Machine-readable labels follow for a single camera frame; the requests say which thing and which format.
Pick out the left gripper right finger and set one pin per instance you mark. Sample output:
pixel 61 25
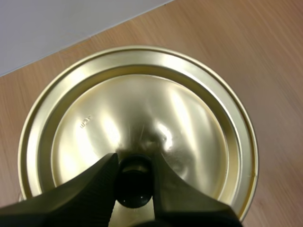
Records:
pixel 184 203

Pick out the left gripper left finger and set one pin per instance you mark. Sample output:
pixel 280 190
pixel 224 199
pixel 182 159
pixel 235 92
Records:
pixel 78 201

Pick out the gold lid with black knob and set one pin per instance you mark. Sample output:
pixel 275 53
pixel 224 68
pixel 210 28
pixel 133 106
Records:
pixel 142 104

